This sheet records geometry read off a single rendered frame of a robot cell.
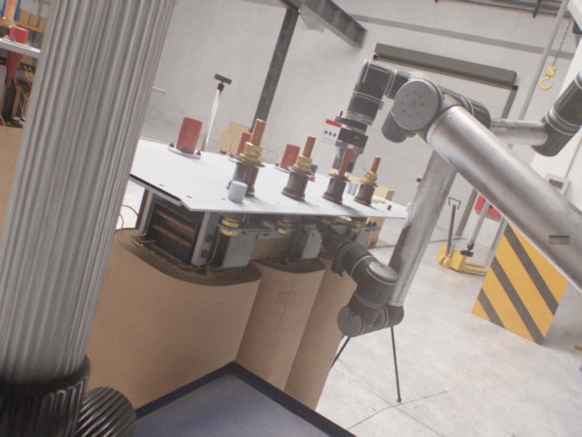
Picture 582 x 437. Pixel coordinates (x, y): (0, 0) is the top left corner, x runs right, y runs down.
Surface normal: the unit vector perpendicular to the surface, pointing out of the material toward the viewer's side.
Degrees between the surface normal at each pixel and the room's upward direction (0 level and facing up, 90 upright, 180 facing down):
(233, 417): 0
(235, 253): 90
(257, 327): 90
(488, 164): 80
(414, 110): 95
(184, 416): 0
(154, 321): 90
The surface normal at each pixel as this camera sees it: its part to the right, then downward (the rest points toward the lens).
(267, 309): 0.24, 0.25
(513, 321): -0.52, -0.01
